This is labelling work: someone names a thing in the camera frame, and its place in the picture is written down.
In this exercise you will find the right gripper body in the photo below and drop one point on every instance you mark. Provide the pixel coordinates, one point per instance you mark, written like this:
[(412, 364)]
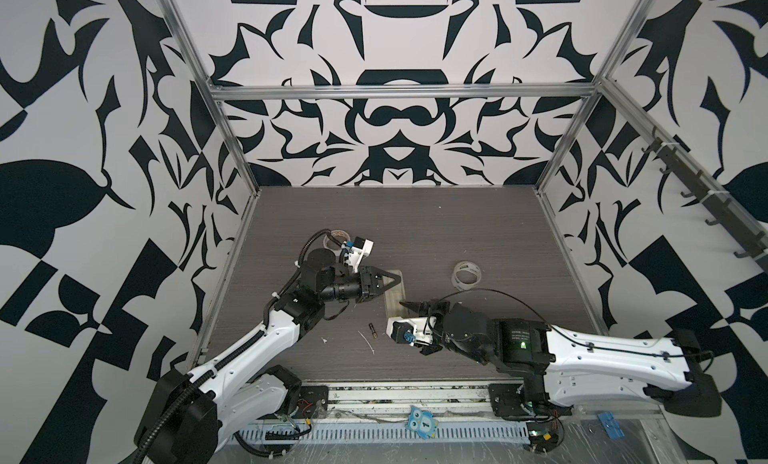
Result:
[(448, 335)]

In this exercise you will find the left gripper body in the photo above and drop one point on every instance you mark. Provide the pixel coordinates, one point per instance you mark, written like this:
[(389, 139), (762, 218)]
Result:
[(348, 287)]

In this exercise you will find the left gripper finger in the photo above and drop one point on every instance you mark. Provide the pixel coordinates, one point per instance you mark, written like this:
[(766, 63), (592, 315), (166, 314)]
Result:
[(373, 291), (371, 274)]

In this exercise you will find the white remote control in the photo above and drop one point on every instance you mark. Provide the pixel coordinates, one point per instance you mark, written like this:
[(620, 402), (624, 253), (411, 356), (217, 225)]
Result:
[(393, 298)]

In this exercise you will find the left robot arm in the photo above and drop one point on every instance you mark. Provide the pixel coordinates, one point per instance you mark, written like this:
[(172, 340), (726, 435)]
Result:
[(190, 416)]

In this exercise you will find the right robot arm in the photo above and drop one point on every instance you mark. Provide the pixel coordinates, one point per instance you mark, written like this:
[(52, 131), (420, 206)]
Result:
[(561, 368)]

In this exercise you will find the white masking tape roll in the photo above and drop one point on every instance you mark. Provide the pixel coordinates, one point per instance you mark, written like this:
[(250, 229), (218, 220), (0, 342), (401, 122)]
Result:
[(336, 240)]

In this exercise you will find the clear tape roll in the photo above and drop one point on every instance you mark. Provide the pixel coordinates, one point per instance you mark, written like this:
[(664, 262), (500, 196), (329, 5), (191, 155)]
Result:
[(466, 275)]

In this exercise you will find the small electronics board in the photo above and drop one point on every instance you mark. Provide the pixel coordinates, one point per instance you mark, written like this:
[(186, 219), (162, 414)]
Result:
[(544, 437)]

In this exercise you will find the blue tape piece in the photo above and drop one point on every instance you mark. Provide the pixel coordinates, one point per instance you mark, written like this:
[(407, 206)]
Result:
[(611, 425)]

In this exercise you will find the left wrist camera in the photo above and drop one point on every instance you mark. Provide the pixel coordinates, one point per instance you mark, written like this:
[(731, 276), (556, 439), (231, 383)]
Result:
[(355, 251)]

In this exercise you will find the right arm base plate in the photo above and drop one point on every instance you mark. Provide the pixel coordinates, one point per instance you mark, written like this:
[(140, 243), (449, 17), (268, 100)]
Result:
[(508, 403)]

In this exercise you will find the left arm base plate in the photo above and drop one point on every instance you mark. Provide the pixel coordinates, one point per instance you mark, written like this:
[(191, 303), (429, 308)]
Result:
[(307, 402)]

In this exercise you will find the white slotted cable duct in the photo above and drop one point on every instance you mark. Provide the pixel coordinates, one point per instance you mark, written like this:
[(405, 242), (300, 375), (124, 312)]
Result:
[(338, 433)]

